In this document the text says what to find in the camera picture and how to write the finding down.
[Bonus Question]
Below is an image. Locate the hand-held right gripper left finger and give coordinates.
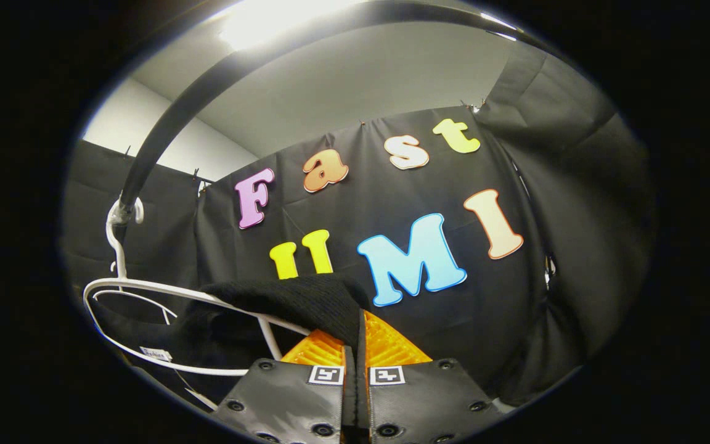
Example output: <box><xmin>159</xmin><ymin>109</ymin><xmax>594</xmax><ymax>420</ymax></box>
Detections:
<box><xmin>210</xmin><ymin>329</ymin><xmax>356</xmax><ymax>444</ymax></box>

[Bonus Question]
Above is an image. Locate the black metal clothes rack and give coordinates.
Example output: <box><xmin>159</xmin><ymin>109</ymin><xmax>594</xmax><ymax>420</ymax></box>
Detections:
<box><xmin>115</xmin><ymin>0</ymin><xmax>577</xmax><ymax>244</ymax></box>

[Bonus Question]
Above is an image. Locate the black knit garment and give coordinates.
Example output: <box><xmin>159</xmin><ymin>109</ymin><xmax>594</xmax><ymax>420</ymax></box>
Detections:
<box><xmin>93</xmin><ymin>274</ymin><xmax>371</xmax><ymax>408</ymax></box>

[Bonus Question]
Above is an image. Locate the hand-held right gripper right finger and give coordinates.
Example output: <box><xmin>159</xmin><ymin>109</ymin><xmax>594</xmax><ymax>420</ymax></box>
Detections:
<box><xmin>355</xmin><ymin>310</ymin><xmax>504</xmax><ymax>444</ymax></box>

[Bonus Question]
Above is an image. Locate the large ceiling light panel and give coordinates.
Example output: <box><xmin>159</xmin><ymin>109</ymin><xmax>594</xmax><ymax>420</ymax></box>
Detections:
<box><xmin>219</xmin><ymin>0</ymin><xmax>368</xmax><ymax>50</ymax></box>

